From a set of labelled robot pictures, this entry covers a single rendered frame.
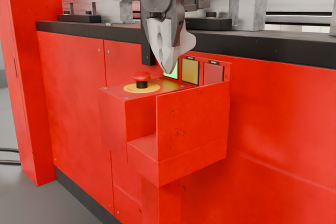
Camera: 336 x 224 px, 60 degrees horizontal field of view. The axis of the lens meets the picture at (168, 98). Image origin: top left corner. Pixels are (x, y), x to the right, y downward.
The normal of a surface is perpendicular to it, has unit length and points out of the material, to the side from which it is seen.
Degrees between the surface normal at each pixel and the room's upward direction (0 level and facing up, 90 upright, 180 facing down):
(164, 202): 90
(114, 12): 90
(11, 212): 0
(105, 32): 90
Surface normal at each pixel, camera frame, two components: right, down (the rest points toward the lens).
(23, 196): 0.00, -0.96
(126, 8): 0.70, 0.21
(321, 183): -0.72, 0.20
